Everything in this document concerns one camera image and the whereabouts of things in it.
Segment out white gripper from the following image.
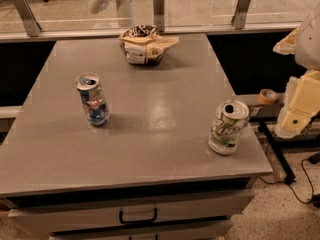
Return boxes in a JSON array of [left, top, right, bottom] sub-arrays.
[[273, 29, 320, 139]]

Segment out brown chip bag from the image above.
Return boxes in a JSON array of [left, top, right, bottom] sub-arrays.
[[119, 25, 179, 65]]

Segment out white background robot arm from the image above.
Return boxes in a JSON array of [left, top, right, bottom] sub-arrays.
[[88, 0, 136, 27]]

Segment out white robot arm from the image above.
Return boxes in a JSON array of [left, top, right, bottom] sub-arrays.
[[273, 5, 320, 139]]

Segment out white green 7up can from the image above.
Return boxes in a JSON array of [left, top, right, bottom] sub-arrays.
[[208, 99, 249, 156]]

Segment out crushed redbull can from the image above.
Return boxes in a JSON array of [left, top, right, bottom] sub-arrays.
[[75, 73, 109, 127]]

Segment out roll of masking tape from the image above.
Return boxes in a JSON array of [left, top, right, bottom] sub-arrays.
[[259, 89, 278, 105]]

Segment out black metal stand leg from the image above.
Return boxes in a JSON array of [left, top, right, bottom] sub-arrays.
[[258, 120, 296, 185]]

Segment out lower grey drawer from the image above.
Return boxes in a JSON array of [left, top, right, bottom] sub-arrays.
[[49, 220, 232, 240]]

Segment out grey drawer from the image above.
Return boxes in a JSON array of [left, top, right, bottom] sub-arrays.
[[9, 189, 254, 233], [49, 220, 232, 240]]

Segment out upper grey drawer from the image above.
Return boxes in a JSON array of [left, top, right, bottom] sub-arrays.
[[9, 189, 254, 233]]

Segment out black floor cable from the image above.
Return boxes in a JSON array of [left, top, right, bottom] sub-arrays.
[[259, 157, 320, 206]]

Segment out right metal railing bracket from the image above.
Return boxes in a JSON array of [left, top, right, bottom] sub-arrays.
[[231, 0, 251, 30]]

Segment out metal railing bracket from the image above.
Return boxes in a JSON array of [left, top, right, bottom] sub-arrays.
[[231, 0, 251, 30], [153, 0, 165, 32], [12, 0, 42, 37]]

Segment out middle metal railing bracket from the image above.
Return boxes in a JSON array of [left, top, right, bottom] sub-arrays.
[[153, 0, 165, 32]]

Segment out left metal railing bracket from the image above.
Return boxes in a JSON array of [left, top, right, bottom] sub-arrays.
[[12, 0, 42, 37]]

